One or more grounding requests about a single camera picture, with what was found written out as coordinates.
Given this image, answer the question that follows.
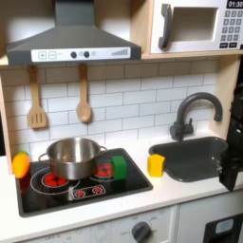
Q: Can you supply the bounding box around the steel pot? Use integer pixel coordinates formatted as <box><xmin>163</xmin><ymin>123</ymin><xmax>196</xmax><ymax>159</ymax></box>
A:
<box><xmin>38</xmin><ymin>137</ymin><xmax>108</xmax><ymax>181</ymax></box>

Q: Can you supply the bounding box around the grey range hood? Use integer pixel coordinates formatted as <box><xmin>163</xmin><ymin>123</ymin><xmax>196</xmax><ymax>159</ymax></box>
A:
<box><xmin>5</xmin><ymin>0</ymin><xmax>142</xmax><ymax>66</ymax></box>

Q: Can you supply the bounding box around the black toy stove top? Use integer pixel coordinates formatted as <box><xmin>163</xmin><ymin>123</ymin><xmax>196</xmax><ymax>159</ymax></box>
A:
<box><xmin>14</xmin><ymin>147</ymin><xmax>154</xmax><ymax>218</ymax></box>

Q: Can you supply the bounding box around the wooden slotted spatula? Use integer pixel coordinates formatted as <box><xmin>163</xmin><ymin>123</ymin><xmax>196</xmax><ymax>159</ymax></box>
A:
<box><xmin>27</xmin><ymin>65</ymin><xmax>48</xmax><ymax>130</ymax></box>

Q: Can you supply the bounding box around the grey microwave door handle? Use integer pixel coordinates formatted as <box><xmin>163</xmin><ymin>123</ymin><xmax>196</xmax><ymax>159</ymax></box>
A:
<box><xmin>158</xmin><ymin>3</ymin><xmax>174</xmax><ymax>50</ymax></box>

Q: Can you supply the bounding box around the green block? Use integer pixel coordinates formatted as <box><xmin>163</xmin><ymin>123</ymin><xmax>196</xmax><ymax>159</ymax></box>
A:
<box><xmin>110</xmin><ymin>155</ymin><xmax>128</xmax><ymax>181</ymax></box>

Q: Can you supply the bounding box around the wooden spoon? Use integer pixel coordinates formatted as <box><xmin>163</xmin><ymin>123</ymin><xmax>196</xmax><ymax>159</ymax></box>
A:
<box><xmin>76</xmin><ymin>63</ymin><xmax>93</xmax><ymax>123</ymax></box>

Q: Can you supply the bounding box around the yellow block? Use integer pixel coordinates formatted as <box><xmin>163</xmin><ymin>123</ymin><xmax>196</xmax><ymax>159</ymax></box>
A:
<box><xmin>146</xmin><ymin>153</ymin><xmax>166</xmax><ymax>178</ymax></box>

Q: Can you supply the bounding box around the white toy microwave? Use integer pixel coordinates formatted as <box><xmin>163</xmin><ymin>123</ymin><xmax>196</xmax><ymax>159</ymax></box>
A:
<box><xmin>149</xmin><ymin>0</ymin><xmax>243</xmax><ymax>55</ymax></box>

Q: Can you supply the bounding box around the grey oven knob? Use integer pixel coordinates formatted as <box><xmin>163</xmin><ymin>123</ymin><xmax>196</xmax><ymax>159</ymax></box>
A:
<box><xmin>131</xmin><ymin>220</ymin><xmax>153</xmax><ymax>243</ymax></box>

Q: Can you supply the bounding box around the orange toy carrot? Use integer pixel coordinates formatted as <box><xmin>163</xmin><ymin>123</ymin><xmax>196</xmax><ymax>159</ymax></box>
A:
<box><xmin>11</xmin><ymin>151</ymin><xmax>31</xmax><ymax>179</ymax></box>

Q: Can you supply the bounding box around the dark grey sink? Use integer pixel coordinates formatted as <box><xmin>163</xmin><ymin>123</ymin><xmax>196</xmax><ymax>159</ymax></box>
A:
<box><xmin>148</xmin><ymin>136</ymin><xmax>230</xmax><ymax>183</ymax></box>

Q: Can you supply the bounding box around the dark grey tap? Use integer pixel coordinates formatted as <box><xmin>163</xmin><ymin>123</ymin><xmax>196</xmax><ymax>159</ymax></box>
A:
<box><xmin>169</xmin><ymin>91</ymin><xmax>224</xmax><ymax>141</ymax></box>

